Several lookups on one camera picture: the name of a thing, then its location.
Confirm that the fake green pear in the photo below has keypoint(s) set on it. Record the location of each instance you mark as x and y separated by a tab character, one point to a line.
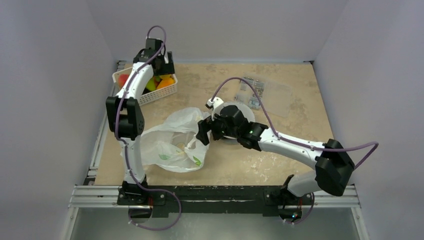
151	85

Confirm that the white filament spool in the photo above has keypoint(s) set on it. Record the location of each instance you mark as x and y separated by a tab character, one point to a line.
247	112

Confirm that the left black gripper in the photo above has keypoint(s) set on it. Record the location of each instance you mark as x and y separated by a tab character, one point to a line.
167	68

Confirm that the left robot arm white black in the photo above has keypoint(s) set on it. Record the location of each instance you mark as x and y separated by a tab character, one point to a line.
126	120

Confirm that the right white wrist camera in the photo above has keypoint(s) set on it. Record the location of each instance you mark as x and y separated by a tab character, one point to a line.
215	104

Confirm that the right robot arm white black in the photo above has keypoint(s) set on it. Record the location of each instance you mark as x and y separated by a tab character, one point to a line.
331	168

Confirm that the clear plastic screw box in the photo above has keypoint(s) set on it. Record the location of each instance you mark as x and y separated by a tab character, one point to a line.
275	96

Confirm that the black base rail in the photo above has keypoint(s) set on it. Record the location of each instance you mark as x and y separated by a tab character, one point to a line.
266	200

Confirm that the fake red fruit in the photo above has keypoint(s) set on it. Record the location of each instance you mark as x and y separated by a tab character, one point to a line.
122	79

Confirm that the fake orange fruit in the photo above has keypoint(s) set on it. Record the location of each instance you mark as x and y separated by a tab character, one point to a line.
165	82

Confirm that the white plastic bag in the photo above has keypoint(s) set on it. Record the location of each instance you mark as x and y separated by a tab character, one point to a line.
171	145

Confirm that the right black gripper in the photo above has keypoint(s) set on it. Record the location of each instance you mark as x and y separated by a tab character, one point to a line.
209	129

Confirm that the white plastic basket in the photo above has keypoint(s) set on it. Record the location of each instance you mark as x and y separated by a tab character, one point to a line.
145	96

